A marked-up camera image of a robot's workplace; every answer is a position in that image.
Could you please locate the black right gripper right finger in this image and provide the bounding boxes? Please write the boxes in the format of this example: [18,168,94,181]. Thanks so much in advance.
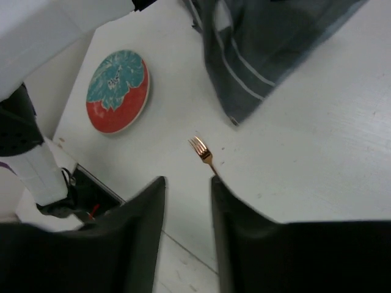
[211,176,390,292]

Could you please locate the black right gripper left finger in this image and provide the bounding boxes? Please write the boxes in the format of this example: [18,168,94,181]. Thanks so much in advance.
[1,176,166,292]

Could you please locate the grey striped cloth placemat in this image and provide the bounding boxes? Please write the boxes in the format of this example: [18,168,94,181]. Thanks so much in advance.
[185,1,363,125]

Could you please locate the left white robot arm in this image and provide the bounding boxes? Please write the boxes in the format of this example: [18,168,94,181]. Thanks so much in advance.
[1,84,74,219]

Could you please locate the copper fork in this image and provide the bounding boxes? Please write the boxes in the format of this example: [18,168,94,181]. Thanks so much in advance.
[188,136,219,176]

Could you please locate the red and teal round plate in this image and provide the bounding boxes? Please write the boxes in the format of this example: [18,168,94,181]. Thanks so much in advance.
[86,49,150,134]

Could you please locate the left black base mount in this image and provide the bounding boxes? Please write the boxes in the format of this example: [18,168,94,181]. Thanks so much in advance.
[60,164,125,222]

